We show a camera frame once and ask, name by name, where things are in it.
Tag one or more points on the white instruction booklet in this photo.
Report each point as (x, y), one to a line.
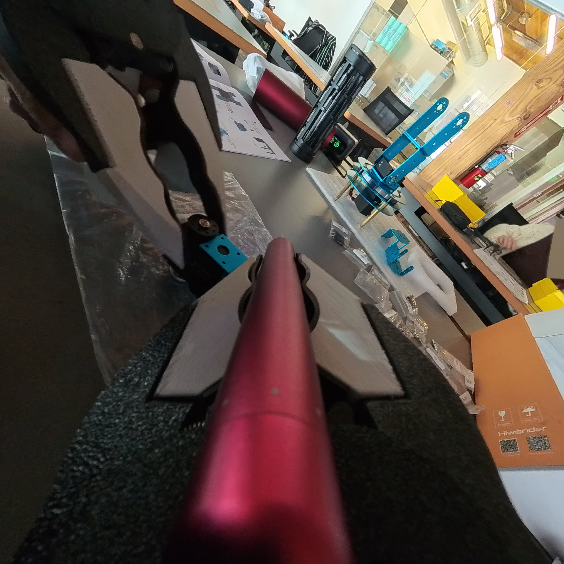
(246, 141)

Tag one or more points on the clear plastic bag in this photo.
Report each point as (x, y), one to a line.
(88, 246)

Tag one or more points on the black mesh chair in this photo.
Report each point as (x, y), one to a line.
(387, 112)

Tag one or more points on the table with orange edge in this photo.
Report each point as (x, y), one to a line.
(445, 251)

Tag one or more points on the yellow box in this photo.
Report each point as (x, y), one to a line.
(449, 191)
(548, 295)

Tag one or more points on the small blue metal bracket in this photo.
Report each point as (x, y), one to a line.
(396, 260)

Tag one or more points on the grey desk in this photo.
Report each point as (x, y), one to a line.
(282, 194)

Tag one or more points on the red metal cylinder case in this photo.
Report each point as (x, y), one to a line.
(282, 97)

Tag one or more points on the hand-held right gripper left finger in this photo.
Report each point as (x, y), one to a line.
(198, 352)

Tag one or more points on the white crumpled tissue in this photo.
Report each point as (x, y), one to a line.
(253, 70)

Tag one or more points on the white foam piece with cutout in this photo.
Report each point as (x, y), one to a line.
(440, 291)

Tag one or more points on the red electric screwdriver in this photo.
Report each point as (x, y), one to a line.
(264, 440)

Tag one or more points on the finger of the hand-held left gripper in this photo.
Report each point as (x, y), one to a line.
(110, 123)
(194, 123)

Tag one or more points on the pile of small screw bags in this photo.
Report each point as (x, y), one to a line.
(379, 286)

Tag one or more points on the black cylindrical bit holder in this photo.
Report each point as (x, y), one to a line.
(330, 105)

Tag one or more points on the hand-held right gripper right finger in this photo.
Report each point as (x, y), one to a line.
(352, 352)

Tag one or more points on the orange and white cardboard box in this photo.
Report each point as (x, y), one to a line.
(506, 374)

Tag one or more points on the person's left hand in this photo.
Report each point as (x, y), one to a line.
(48, 130)

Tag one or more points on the black servo motor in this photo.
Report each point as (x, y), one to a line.
(194, 264)

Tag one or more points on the black device with green display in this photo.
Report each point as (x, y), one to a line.
(341, 143)

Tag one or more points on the white foam sheet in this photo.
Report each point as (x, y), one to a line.
(326, 189)

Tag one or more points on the black bag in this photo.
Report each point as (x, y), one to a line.
(454, 216)

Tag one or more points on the red fire extinguisher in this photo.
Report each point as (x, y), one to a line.
(473, 176)

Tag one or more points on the metal ventilation duct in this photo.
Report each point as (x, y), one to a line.
(473, 35)

